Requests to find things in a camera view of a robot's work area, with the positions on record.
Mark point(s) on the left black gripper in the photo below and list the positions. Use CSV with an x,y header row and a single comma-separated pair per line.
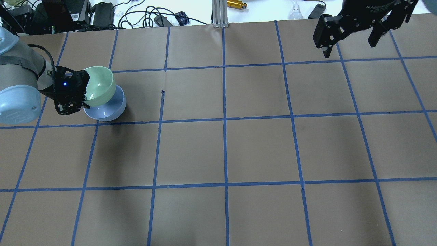
x,y
78,89

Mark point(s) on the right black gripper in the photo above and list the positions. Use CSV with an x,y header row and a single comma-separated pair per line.
x,y
367,13

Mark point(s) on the green bowl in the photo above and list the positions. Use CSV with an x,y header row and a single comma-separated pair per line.
x,y
101,86

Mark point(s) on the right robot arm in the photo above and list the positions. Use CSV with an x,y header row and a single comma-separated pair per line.
x,y
359,15

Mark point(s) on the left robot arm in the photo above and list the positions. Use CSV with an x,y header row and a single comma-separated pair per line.
x,y
26,73

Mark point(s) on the blue bowl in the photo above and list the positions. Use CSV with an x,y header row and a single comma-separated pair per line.
x,y
111,110

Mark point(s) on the black power adapter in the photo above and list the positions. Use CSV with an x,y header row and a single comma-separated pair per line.
x,y
318,10

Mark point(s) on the white light bulb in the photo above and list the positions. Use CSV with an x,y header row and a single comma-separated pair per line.
x,y
295,12

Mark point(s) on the gold cylinder tool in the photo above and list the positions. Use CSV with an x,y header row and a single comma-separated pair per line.
x,y
236,4

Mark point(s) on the brown paper mat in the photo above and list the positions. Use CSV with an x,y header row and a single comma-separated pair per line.
x,y
244,136

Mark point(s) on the aluminium frame post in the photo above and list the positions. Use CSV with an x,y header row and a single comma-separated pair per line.
x,y
219,14

